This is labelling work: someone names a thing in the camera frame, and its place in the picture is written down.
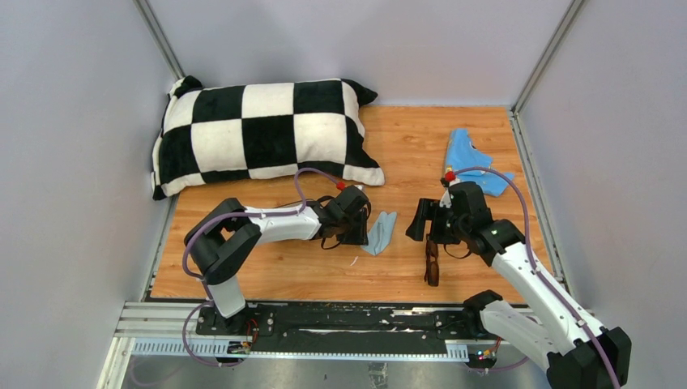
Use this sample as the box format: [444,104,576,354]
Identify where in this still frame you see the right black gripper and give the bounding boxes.
[406,198,469,245]

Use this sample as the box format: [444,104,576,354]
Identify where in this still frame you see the aluminium frame rail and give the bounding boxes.
[107,300,538,361]

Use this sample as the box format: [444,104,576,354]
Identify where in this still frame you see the light blue cleaning cloth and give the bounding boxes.
[361,212,398,256]

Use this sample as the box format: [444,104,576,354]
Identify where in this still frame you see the brown sunglasses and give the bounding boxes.
[424,239,439,287]

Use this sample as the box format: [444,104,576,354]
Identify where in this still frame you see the black white checkered pillow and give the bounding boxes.
[151,76,386,200]

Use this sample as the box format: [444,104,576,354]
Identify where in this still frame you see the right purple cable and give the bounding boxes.
[444,166,624,389]

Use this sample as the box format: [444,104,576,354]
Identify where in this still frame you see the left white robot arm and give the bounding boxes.
[182,186,372,335]

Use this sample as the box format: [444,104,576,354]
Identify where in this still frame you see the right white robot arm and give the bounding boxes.
[406,181,632,388]

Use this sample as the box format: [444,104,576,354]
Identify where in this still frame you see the blue crumpled cloth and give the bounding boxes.
[443,129,509,197]

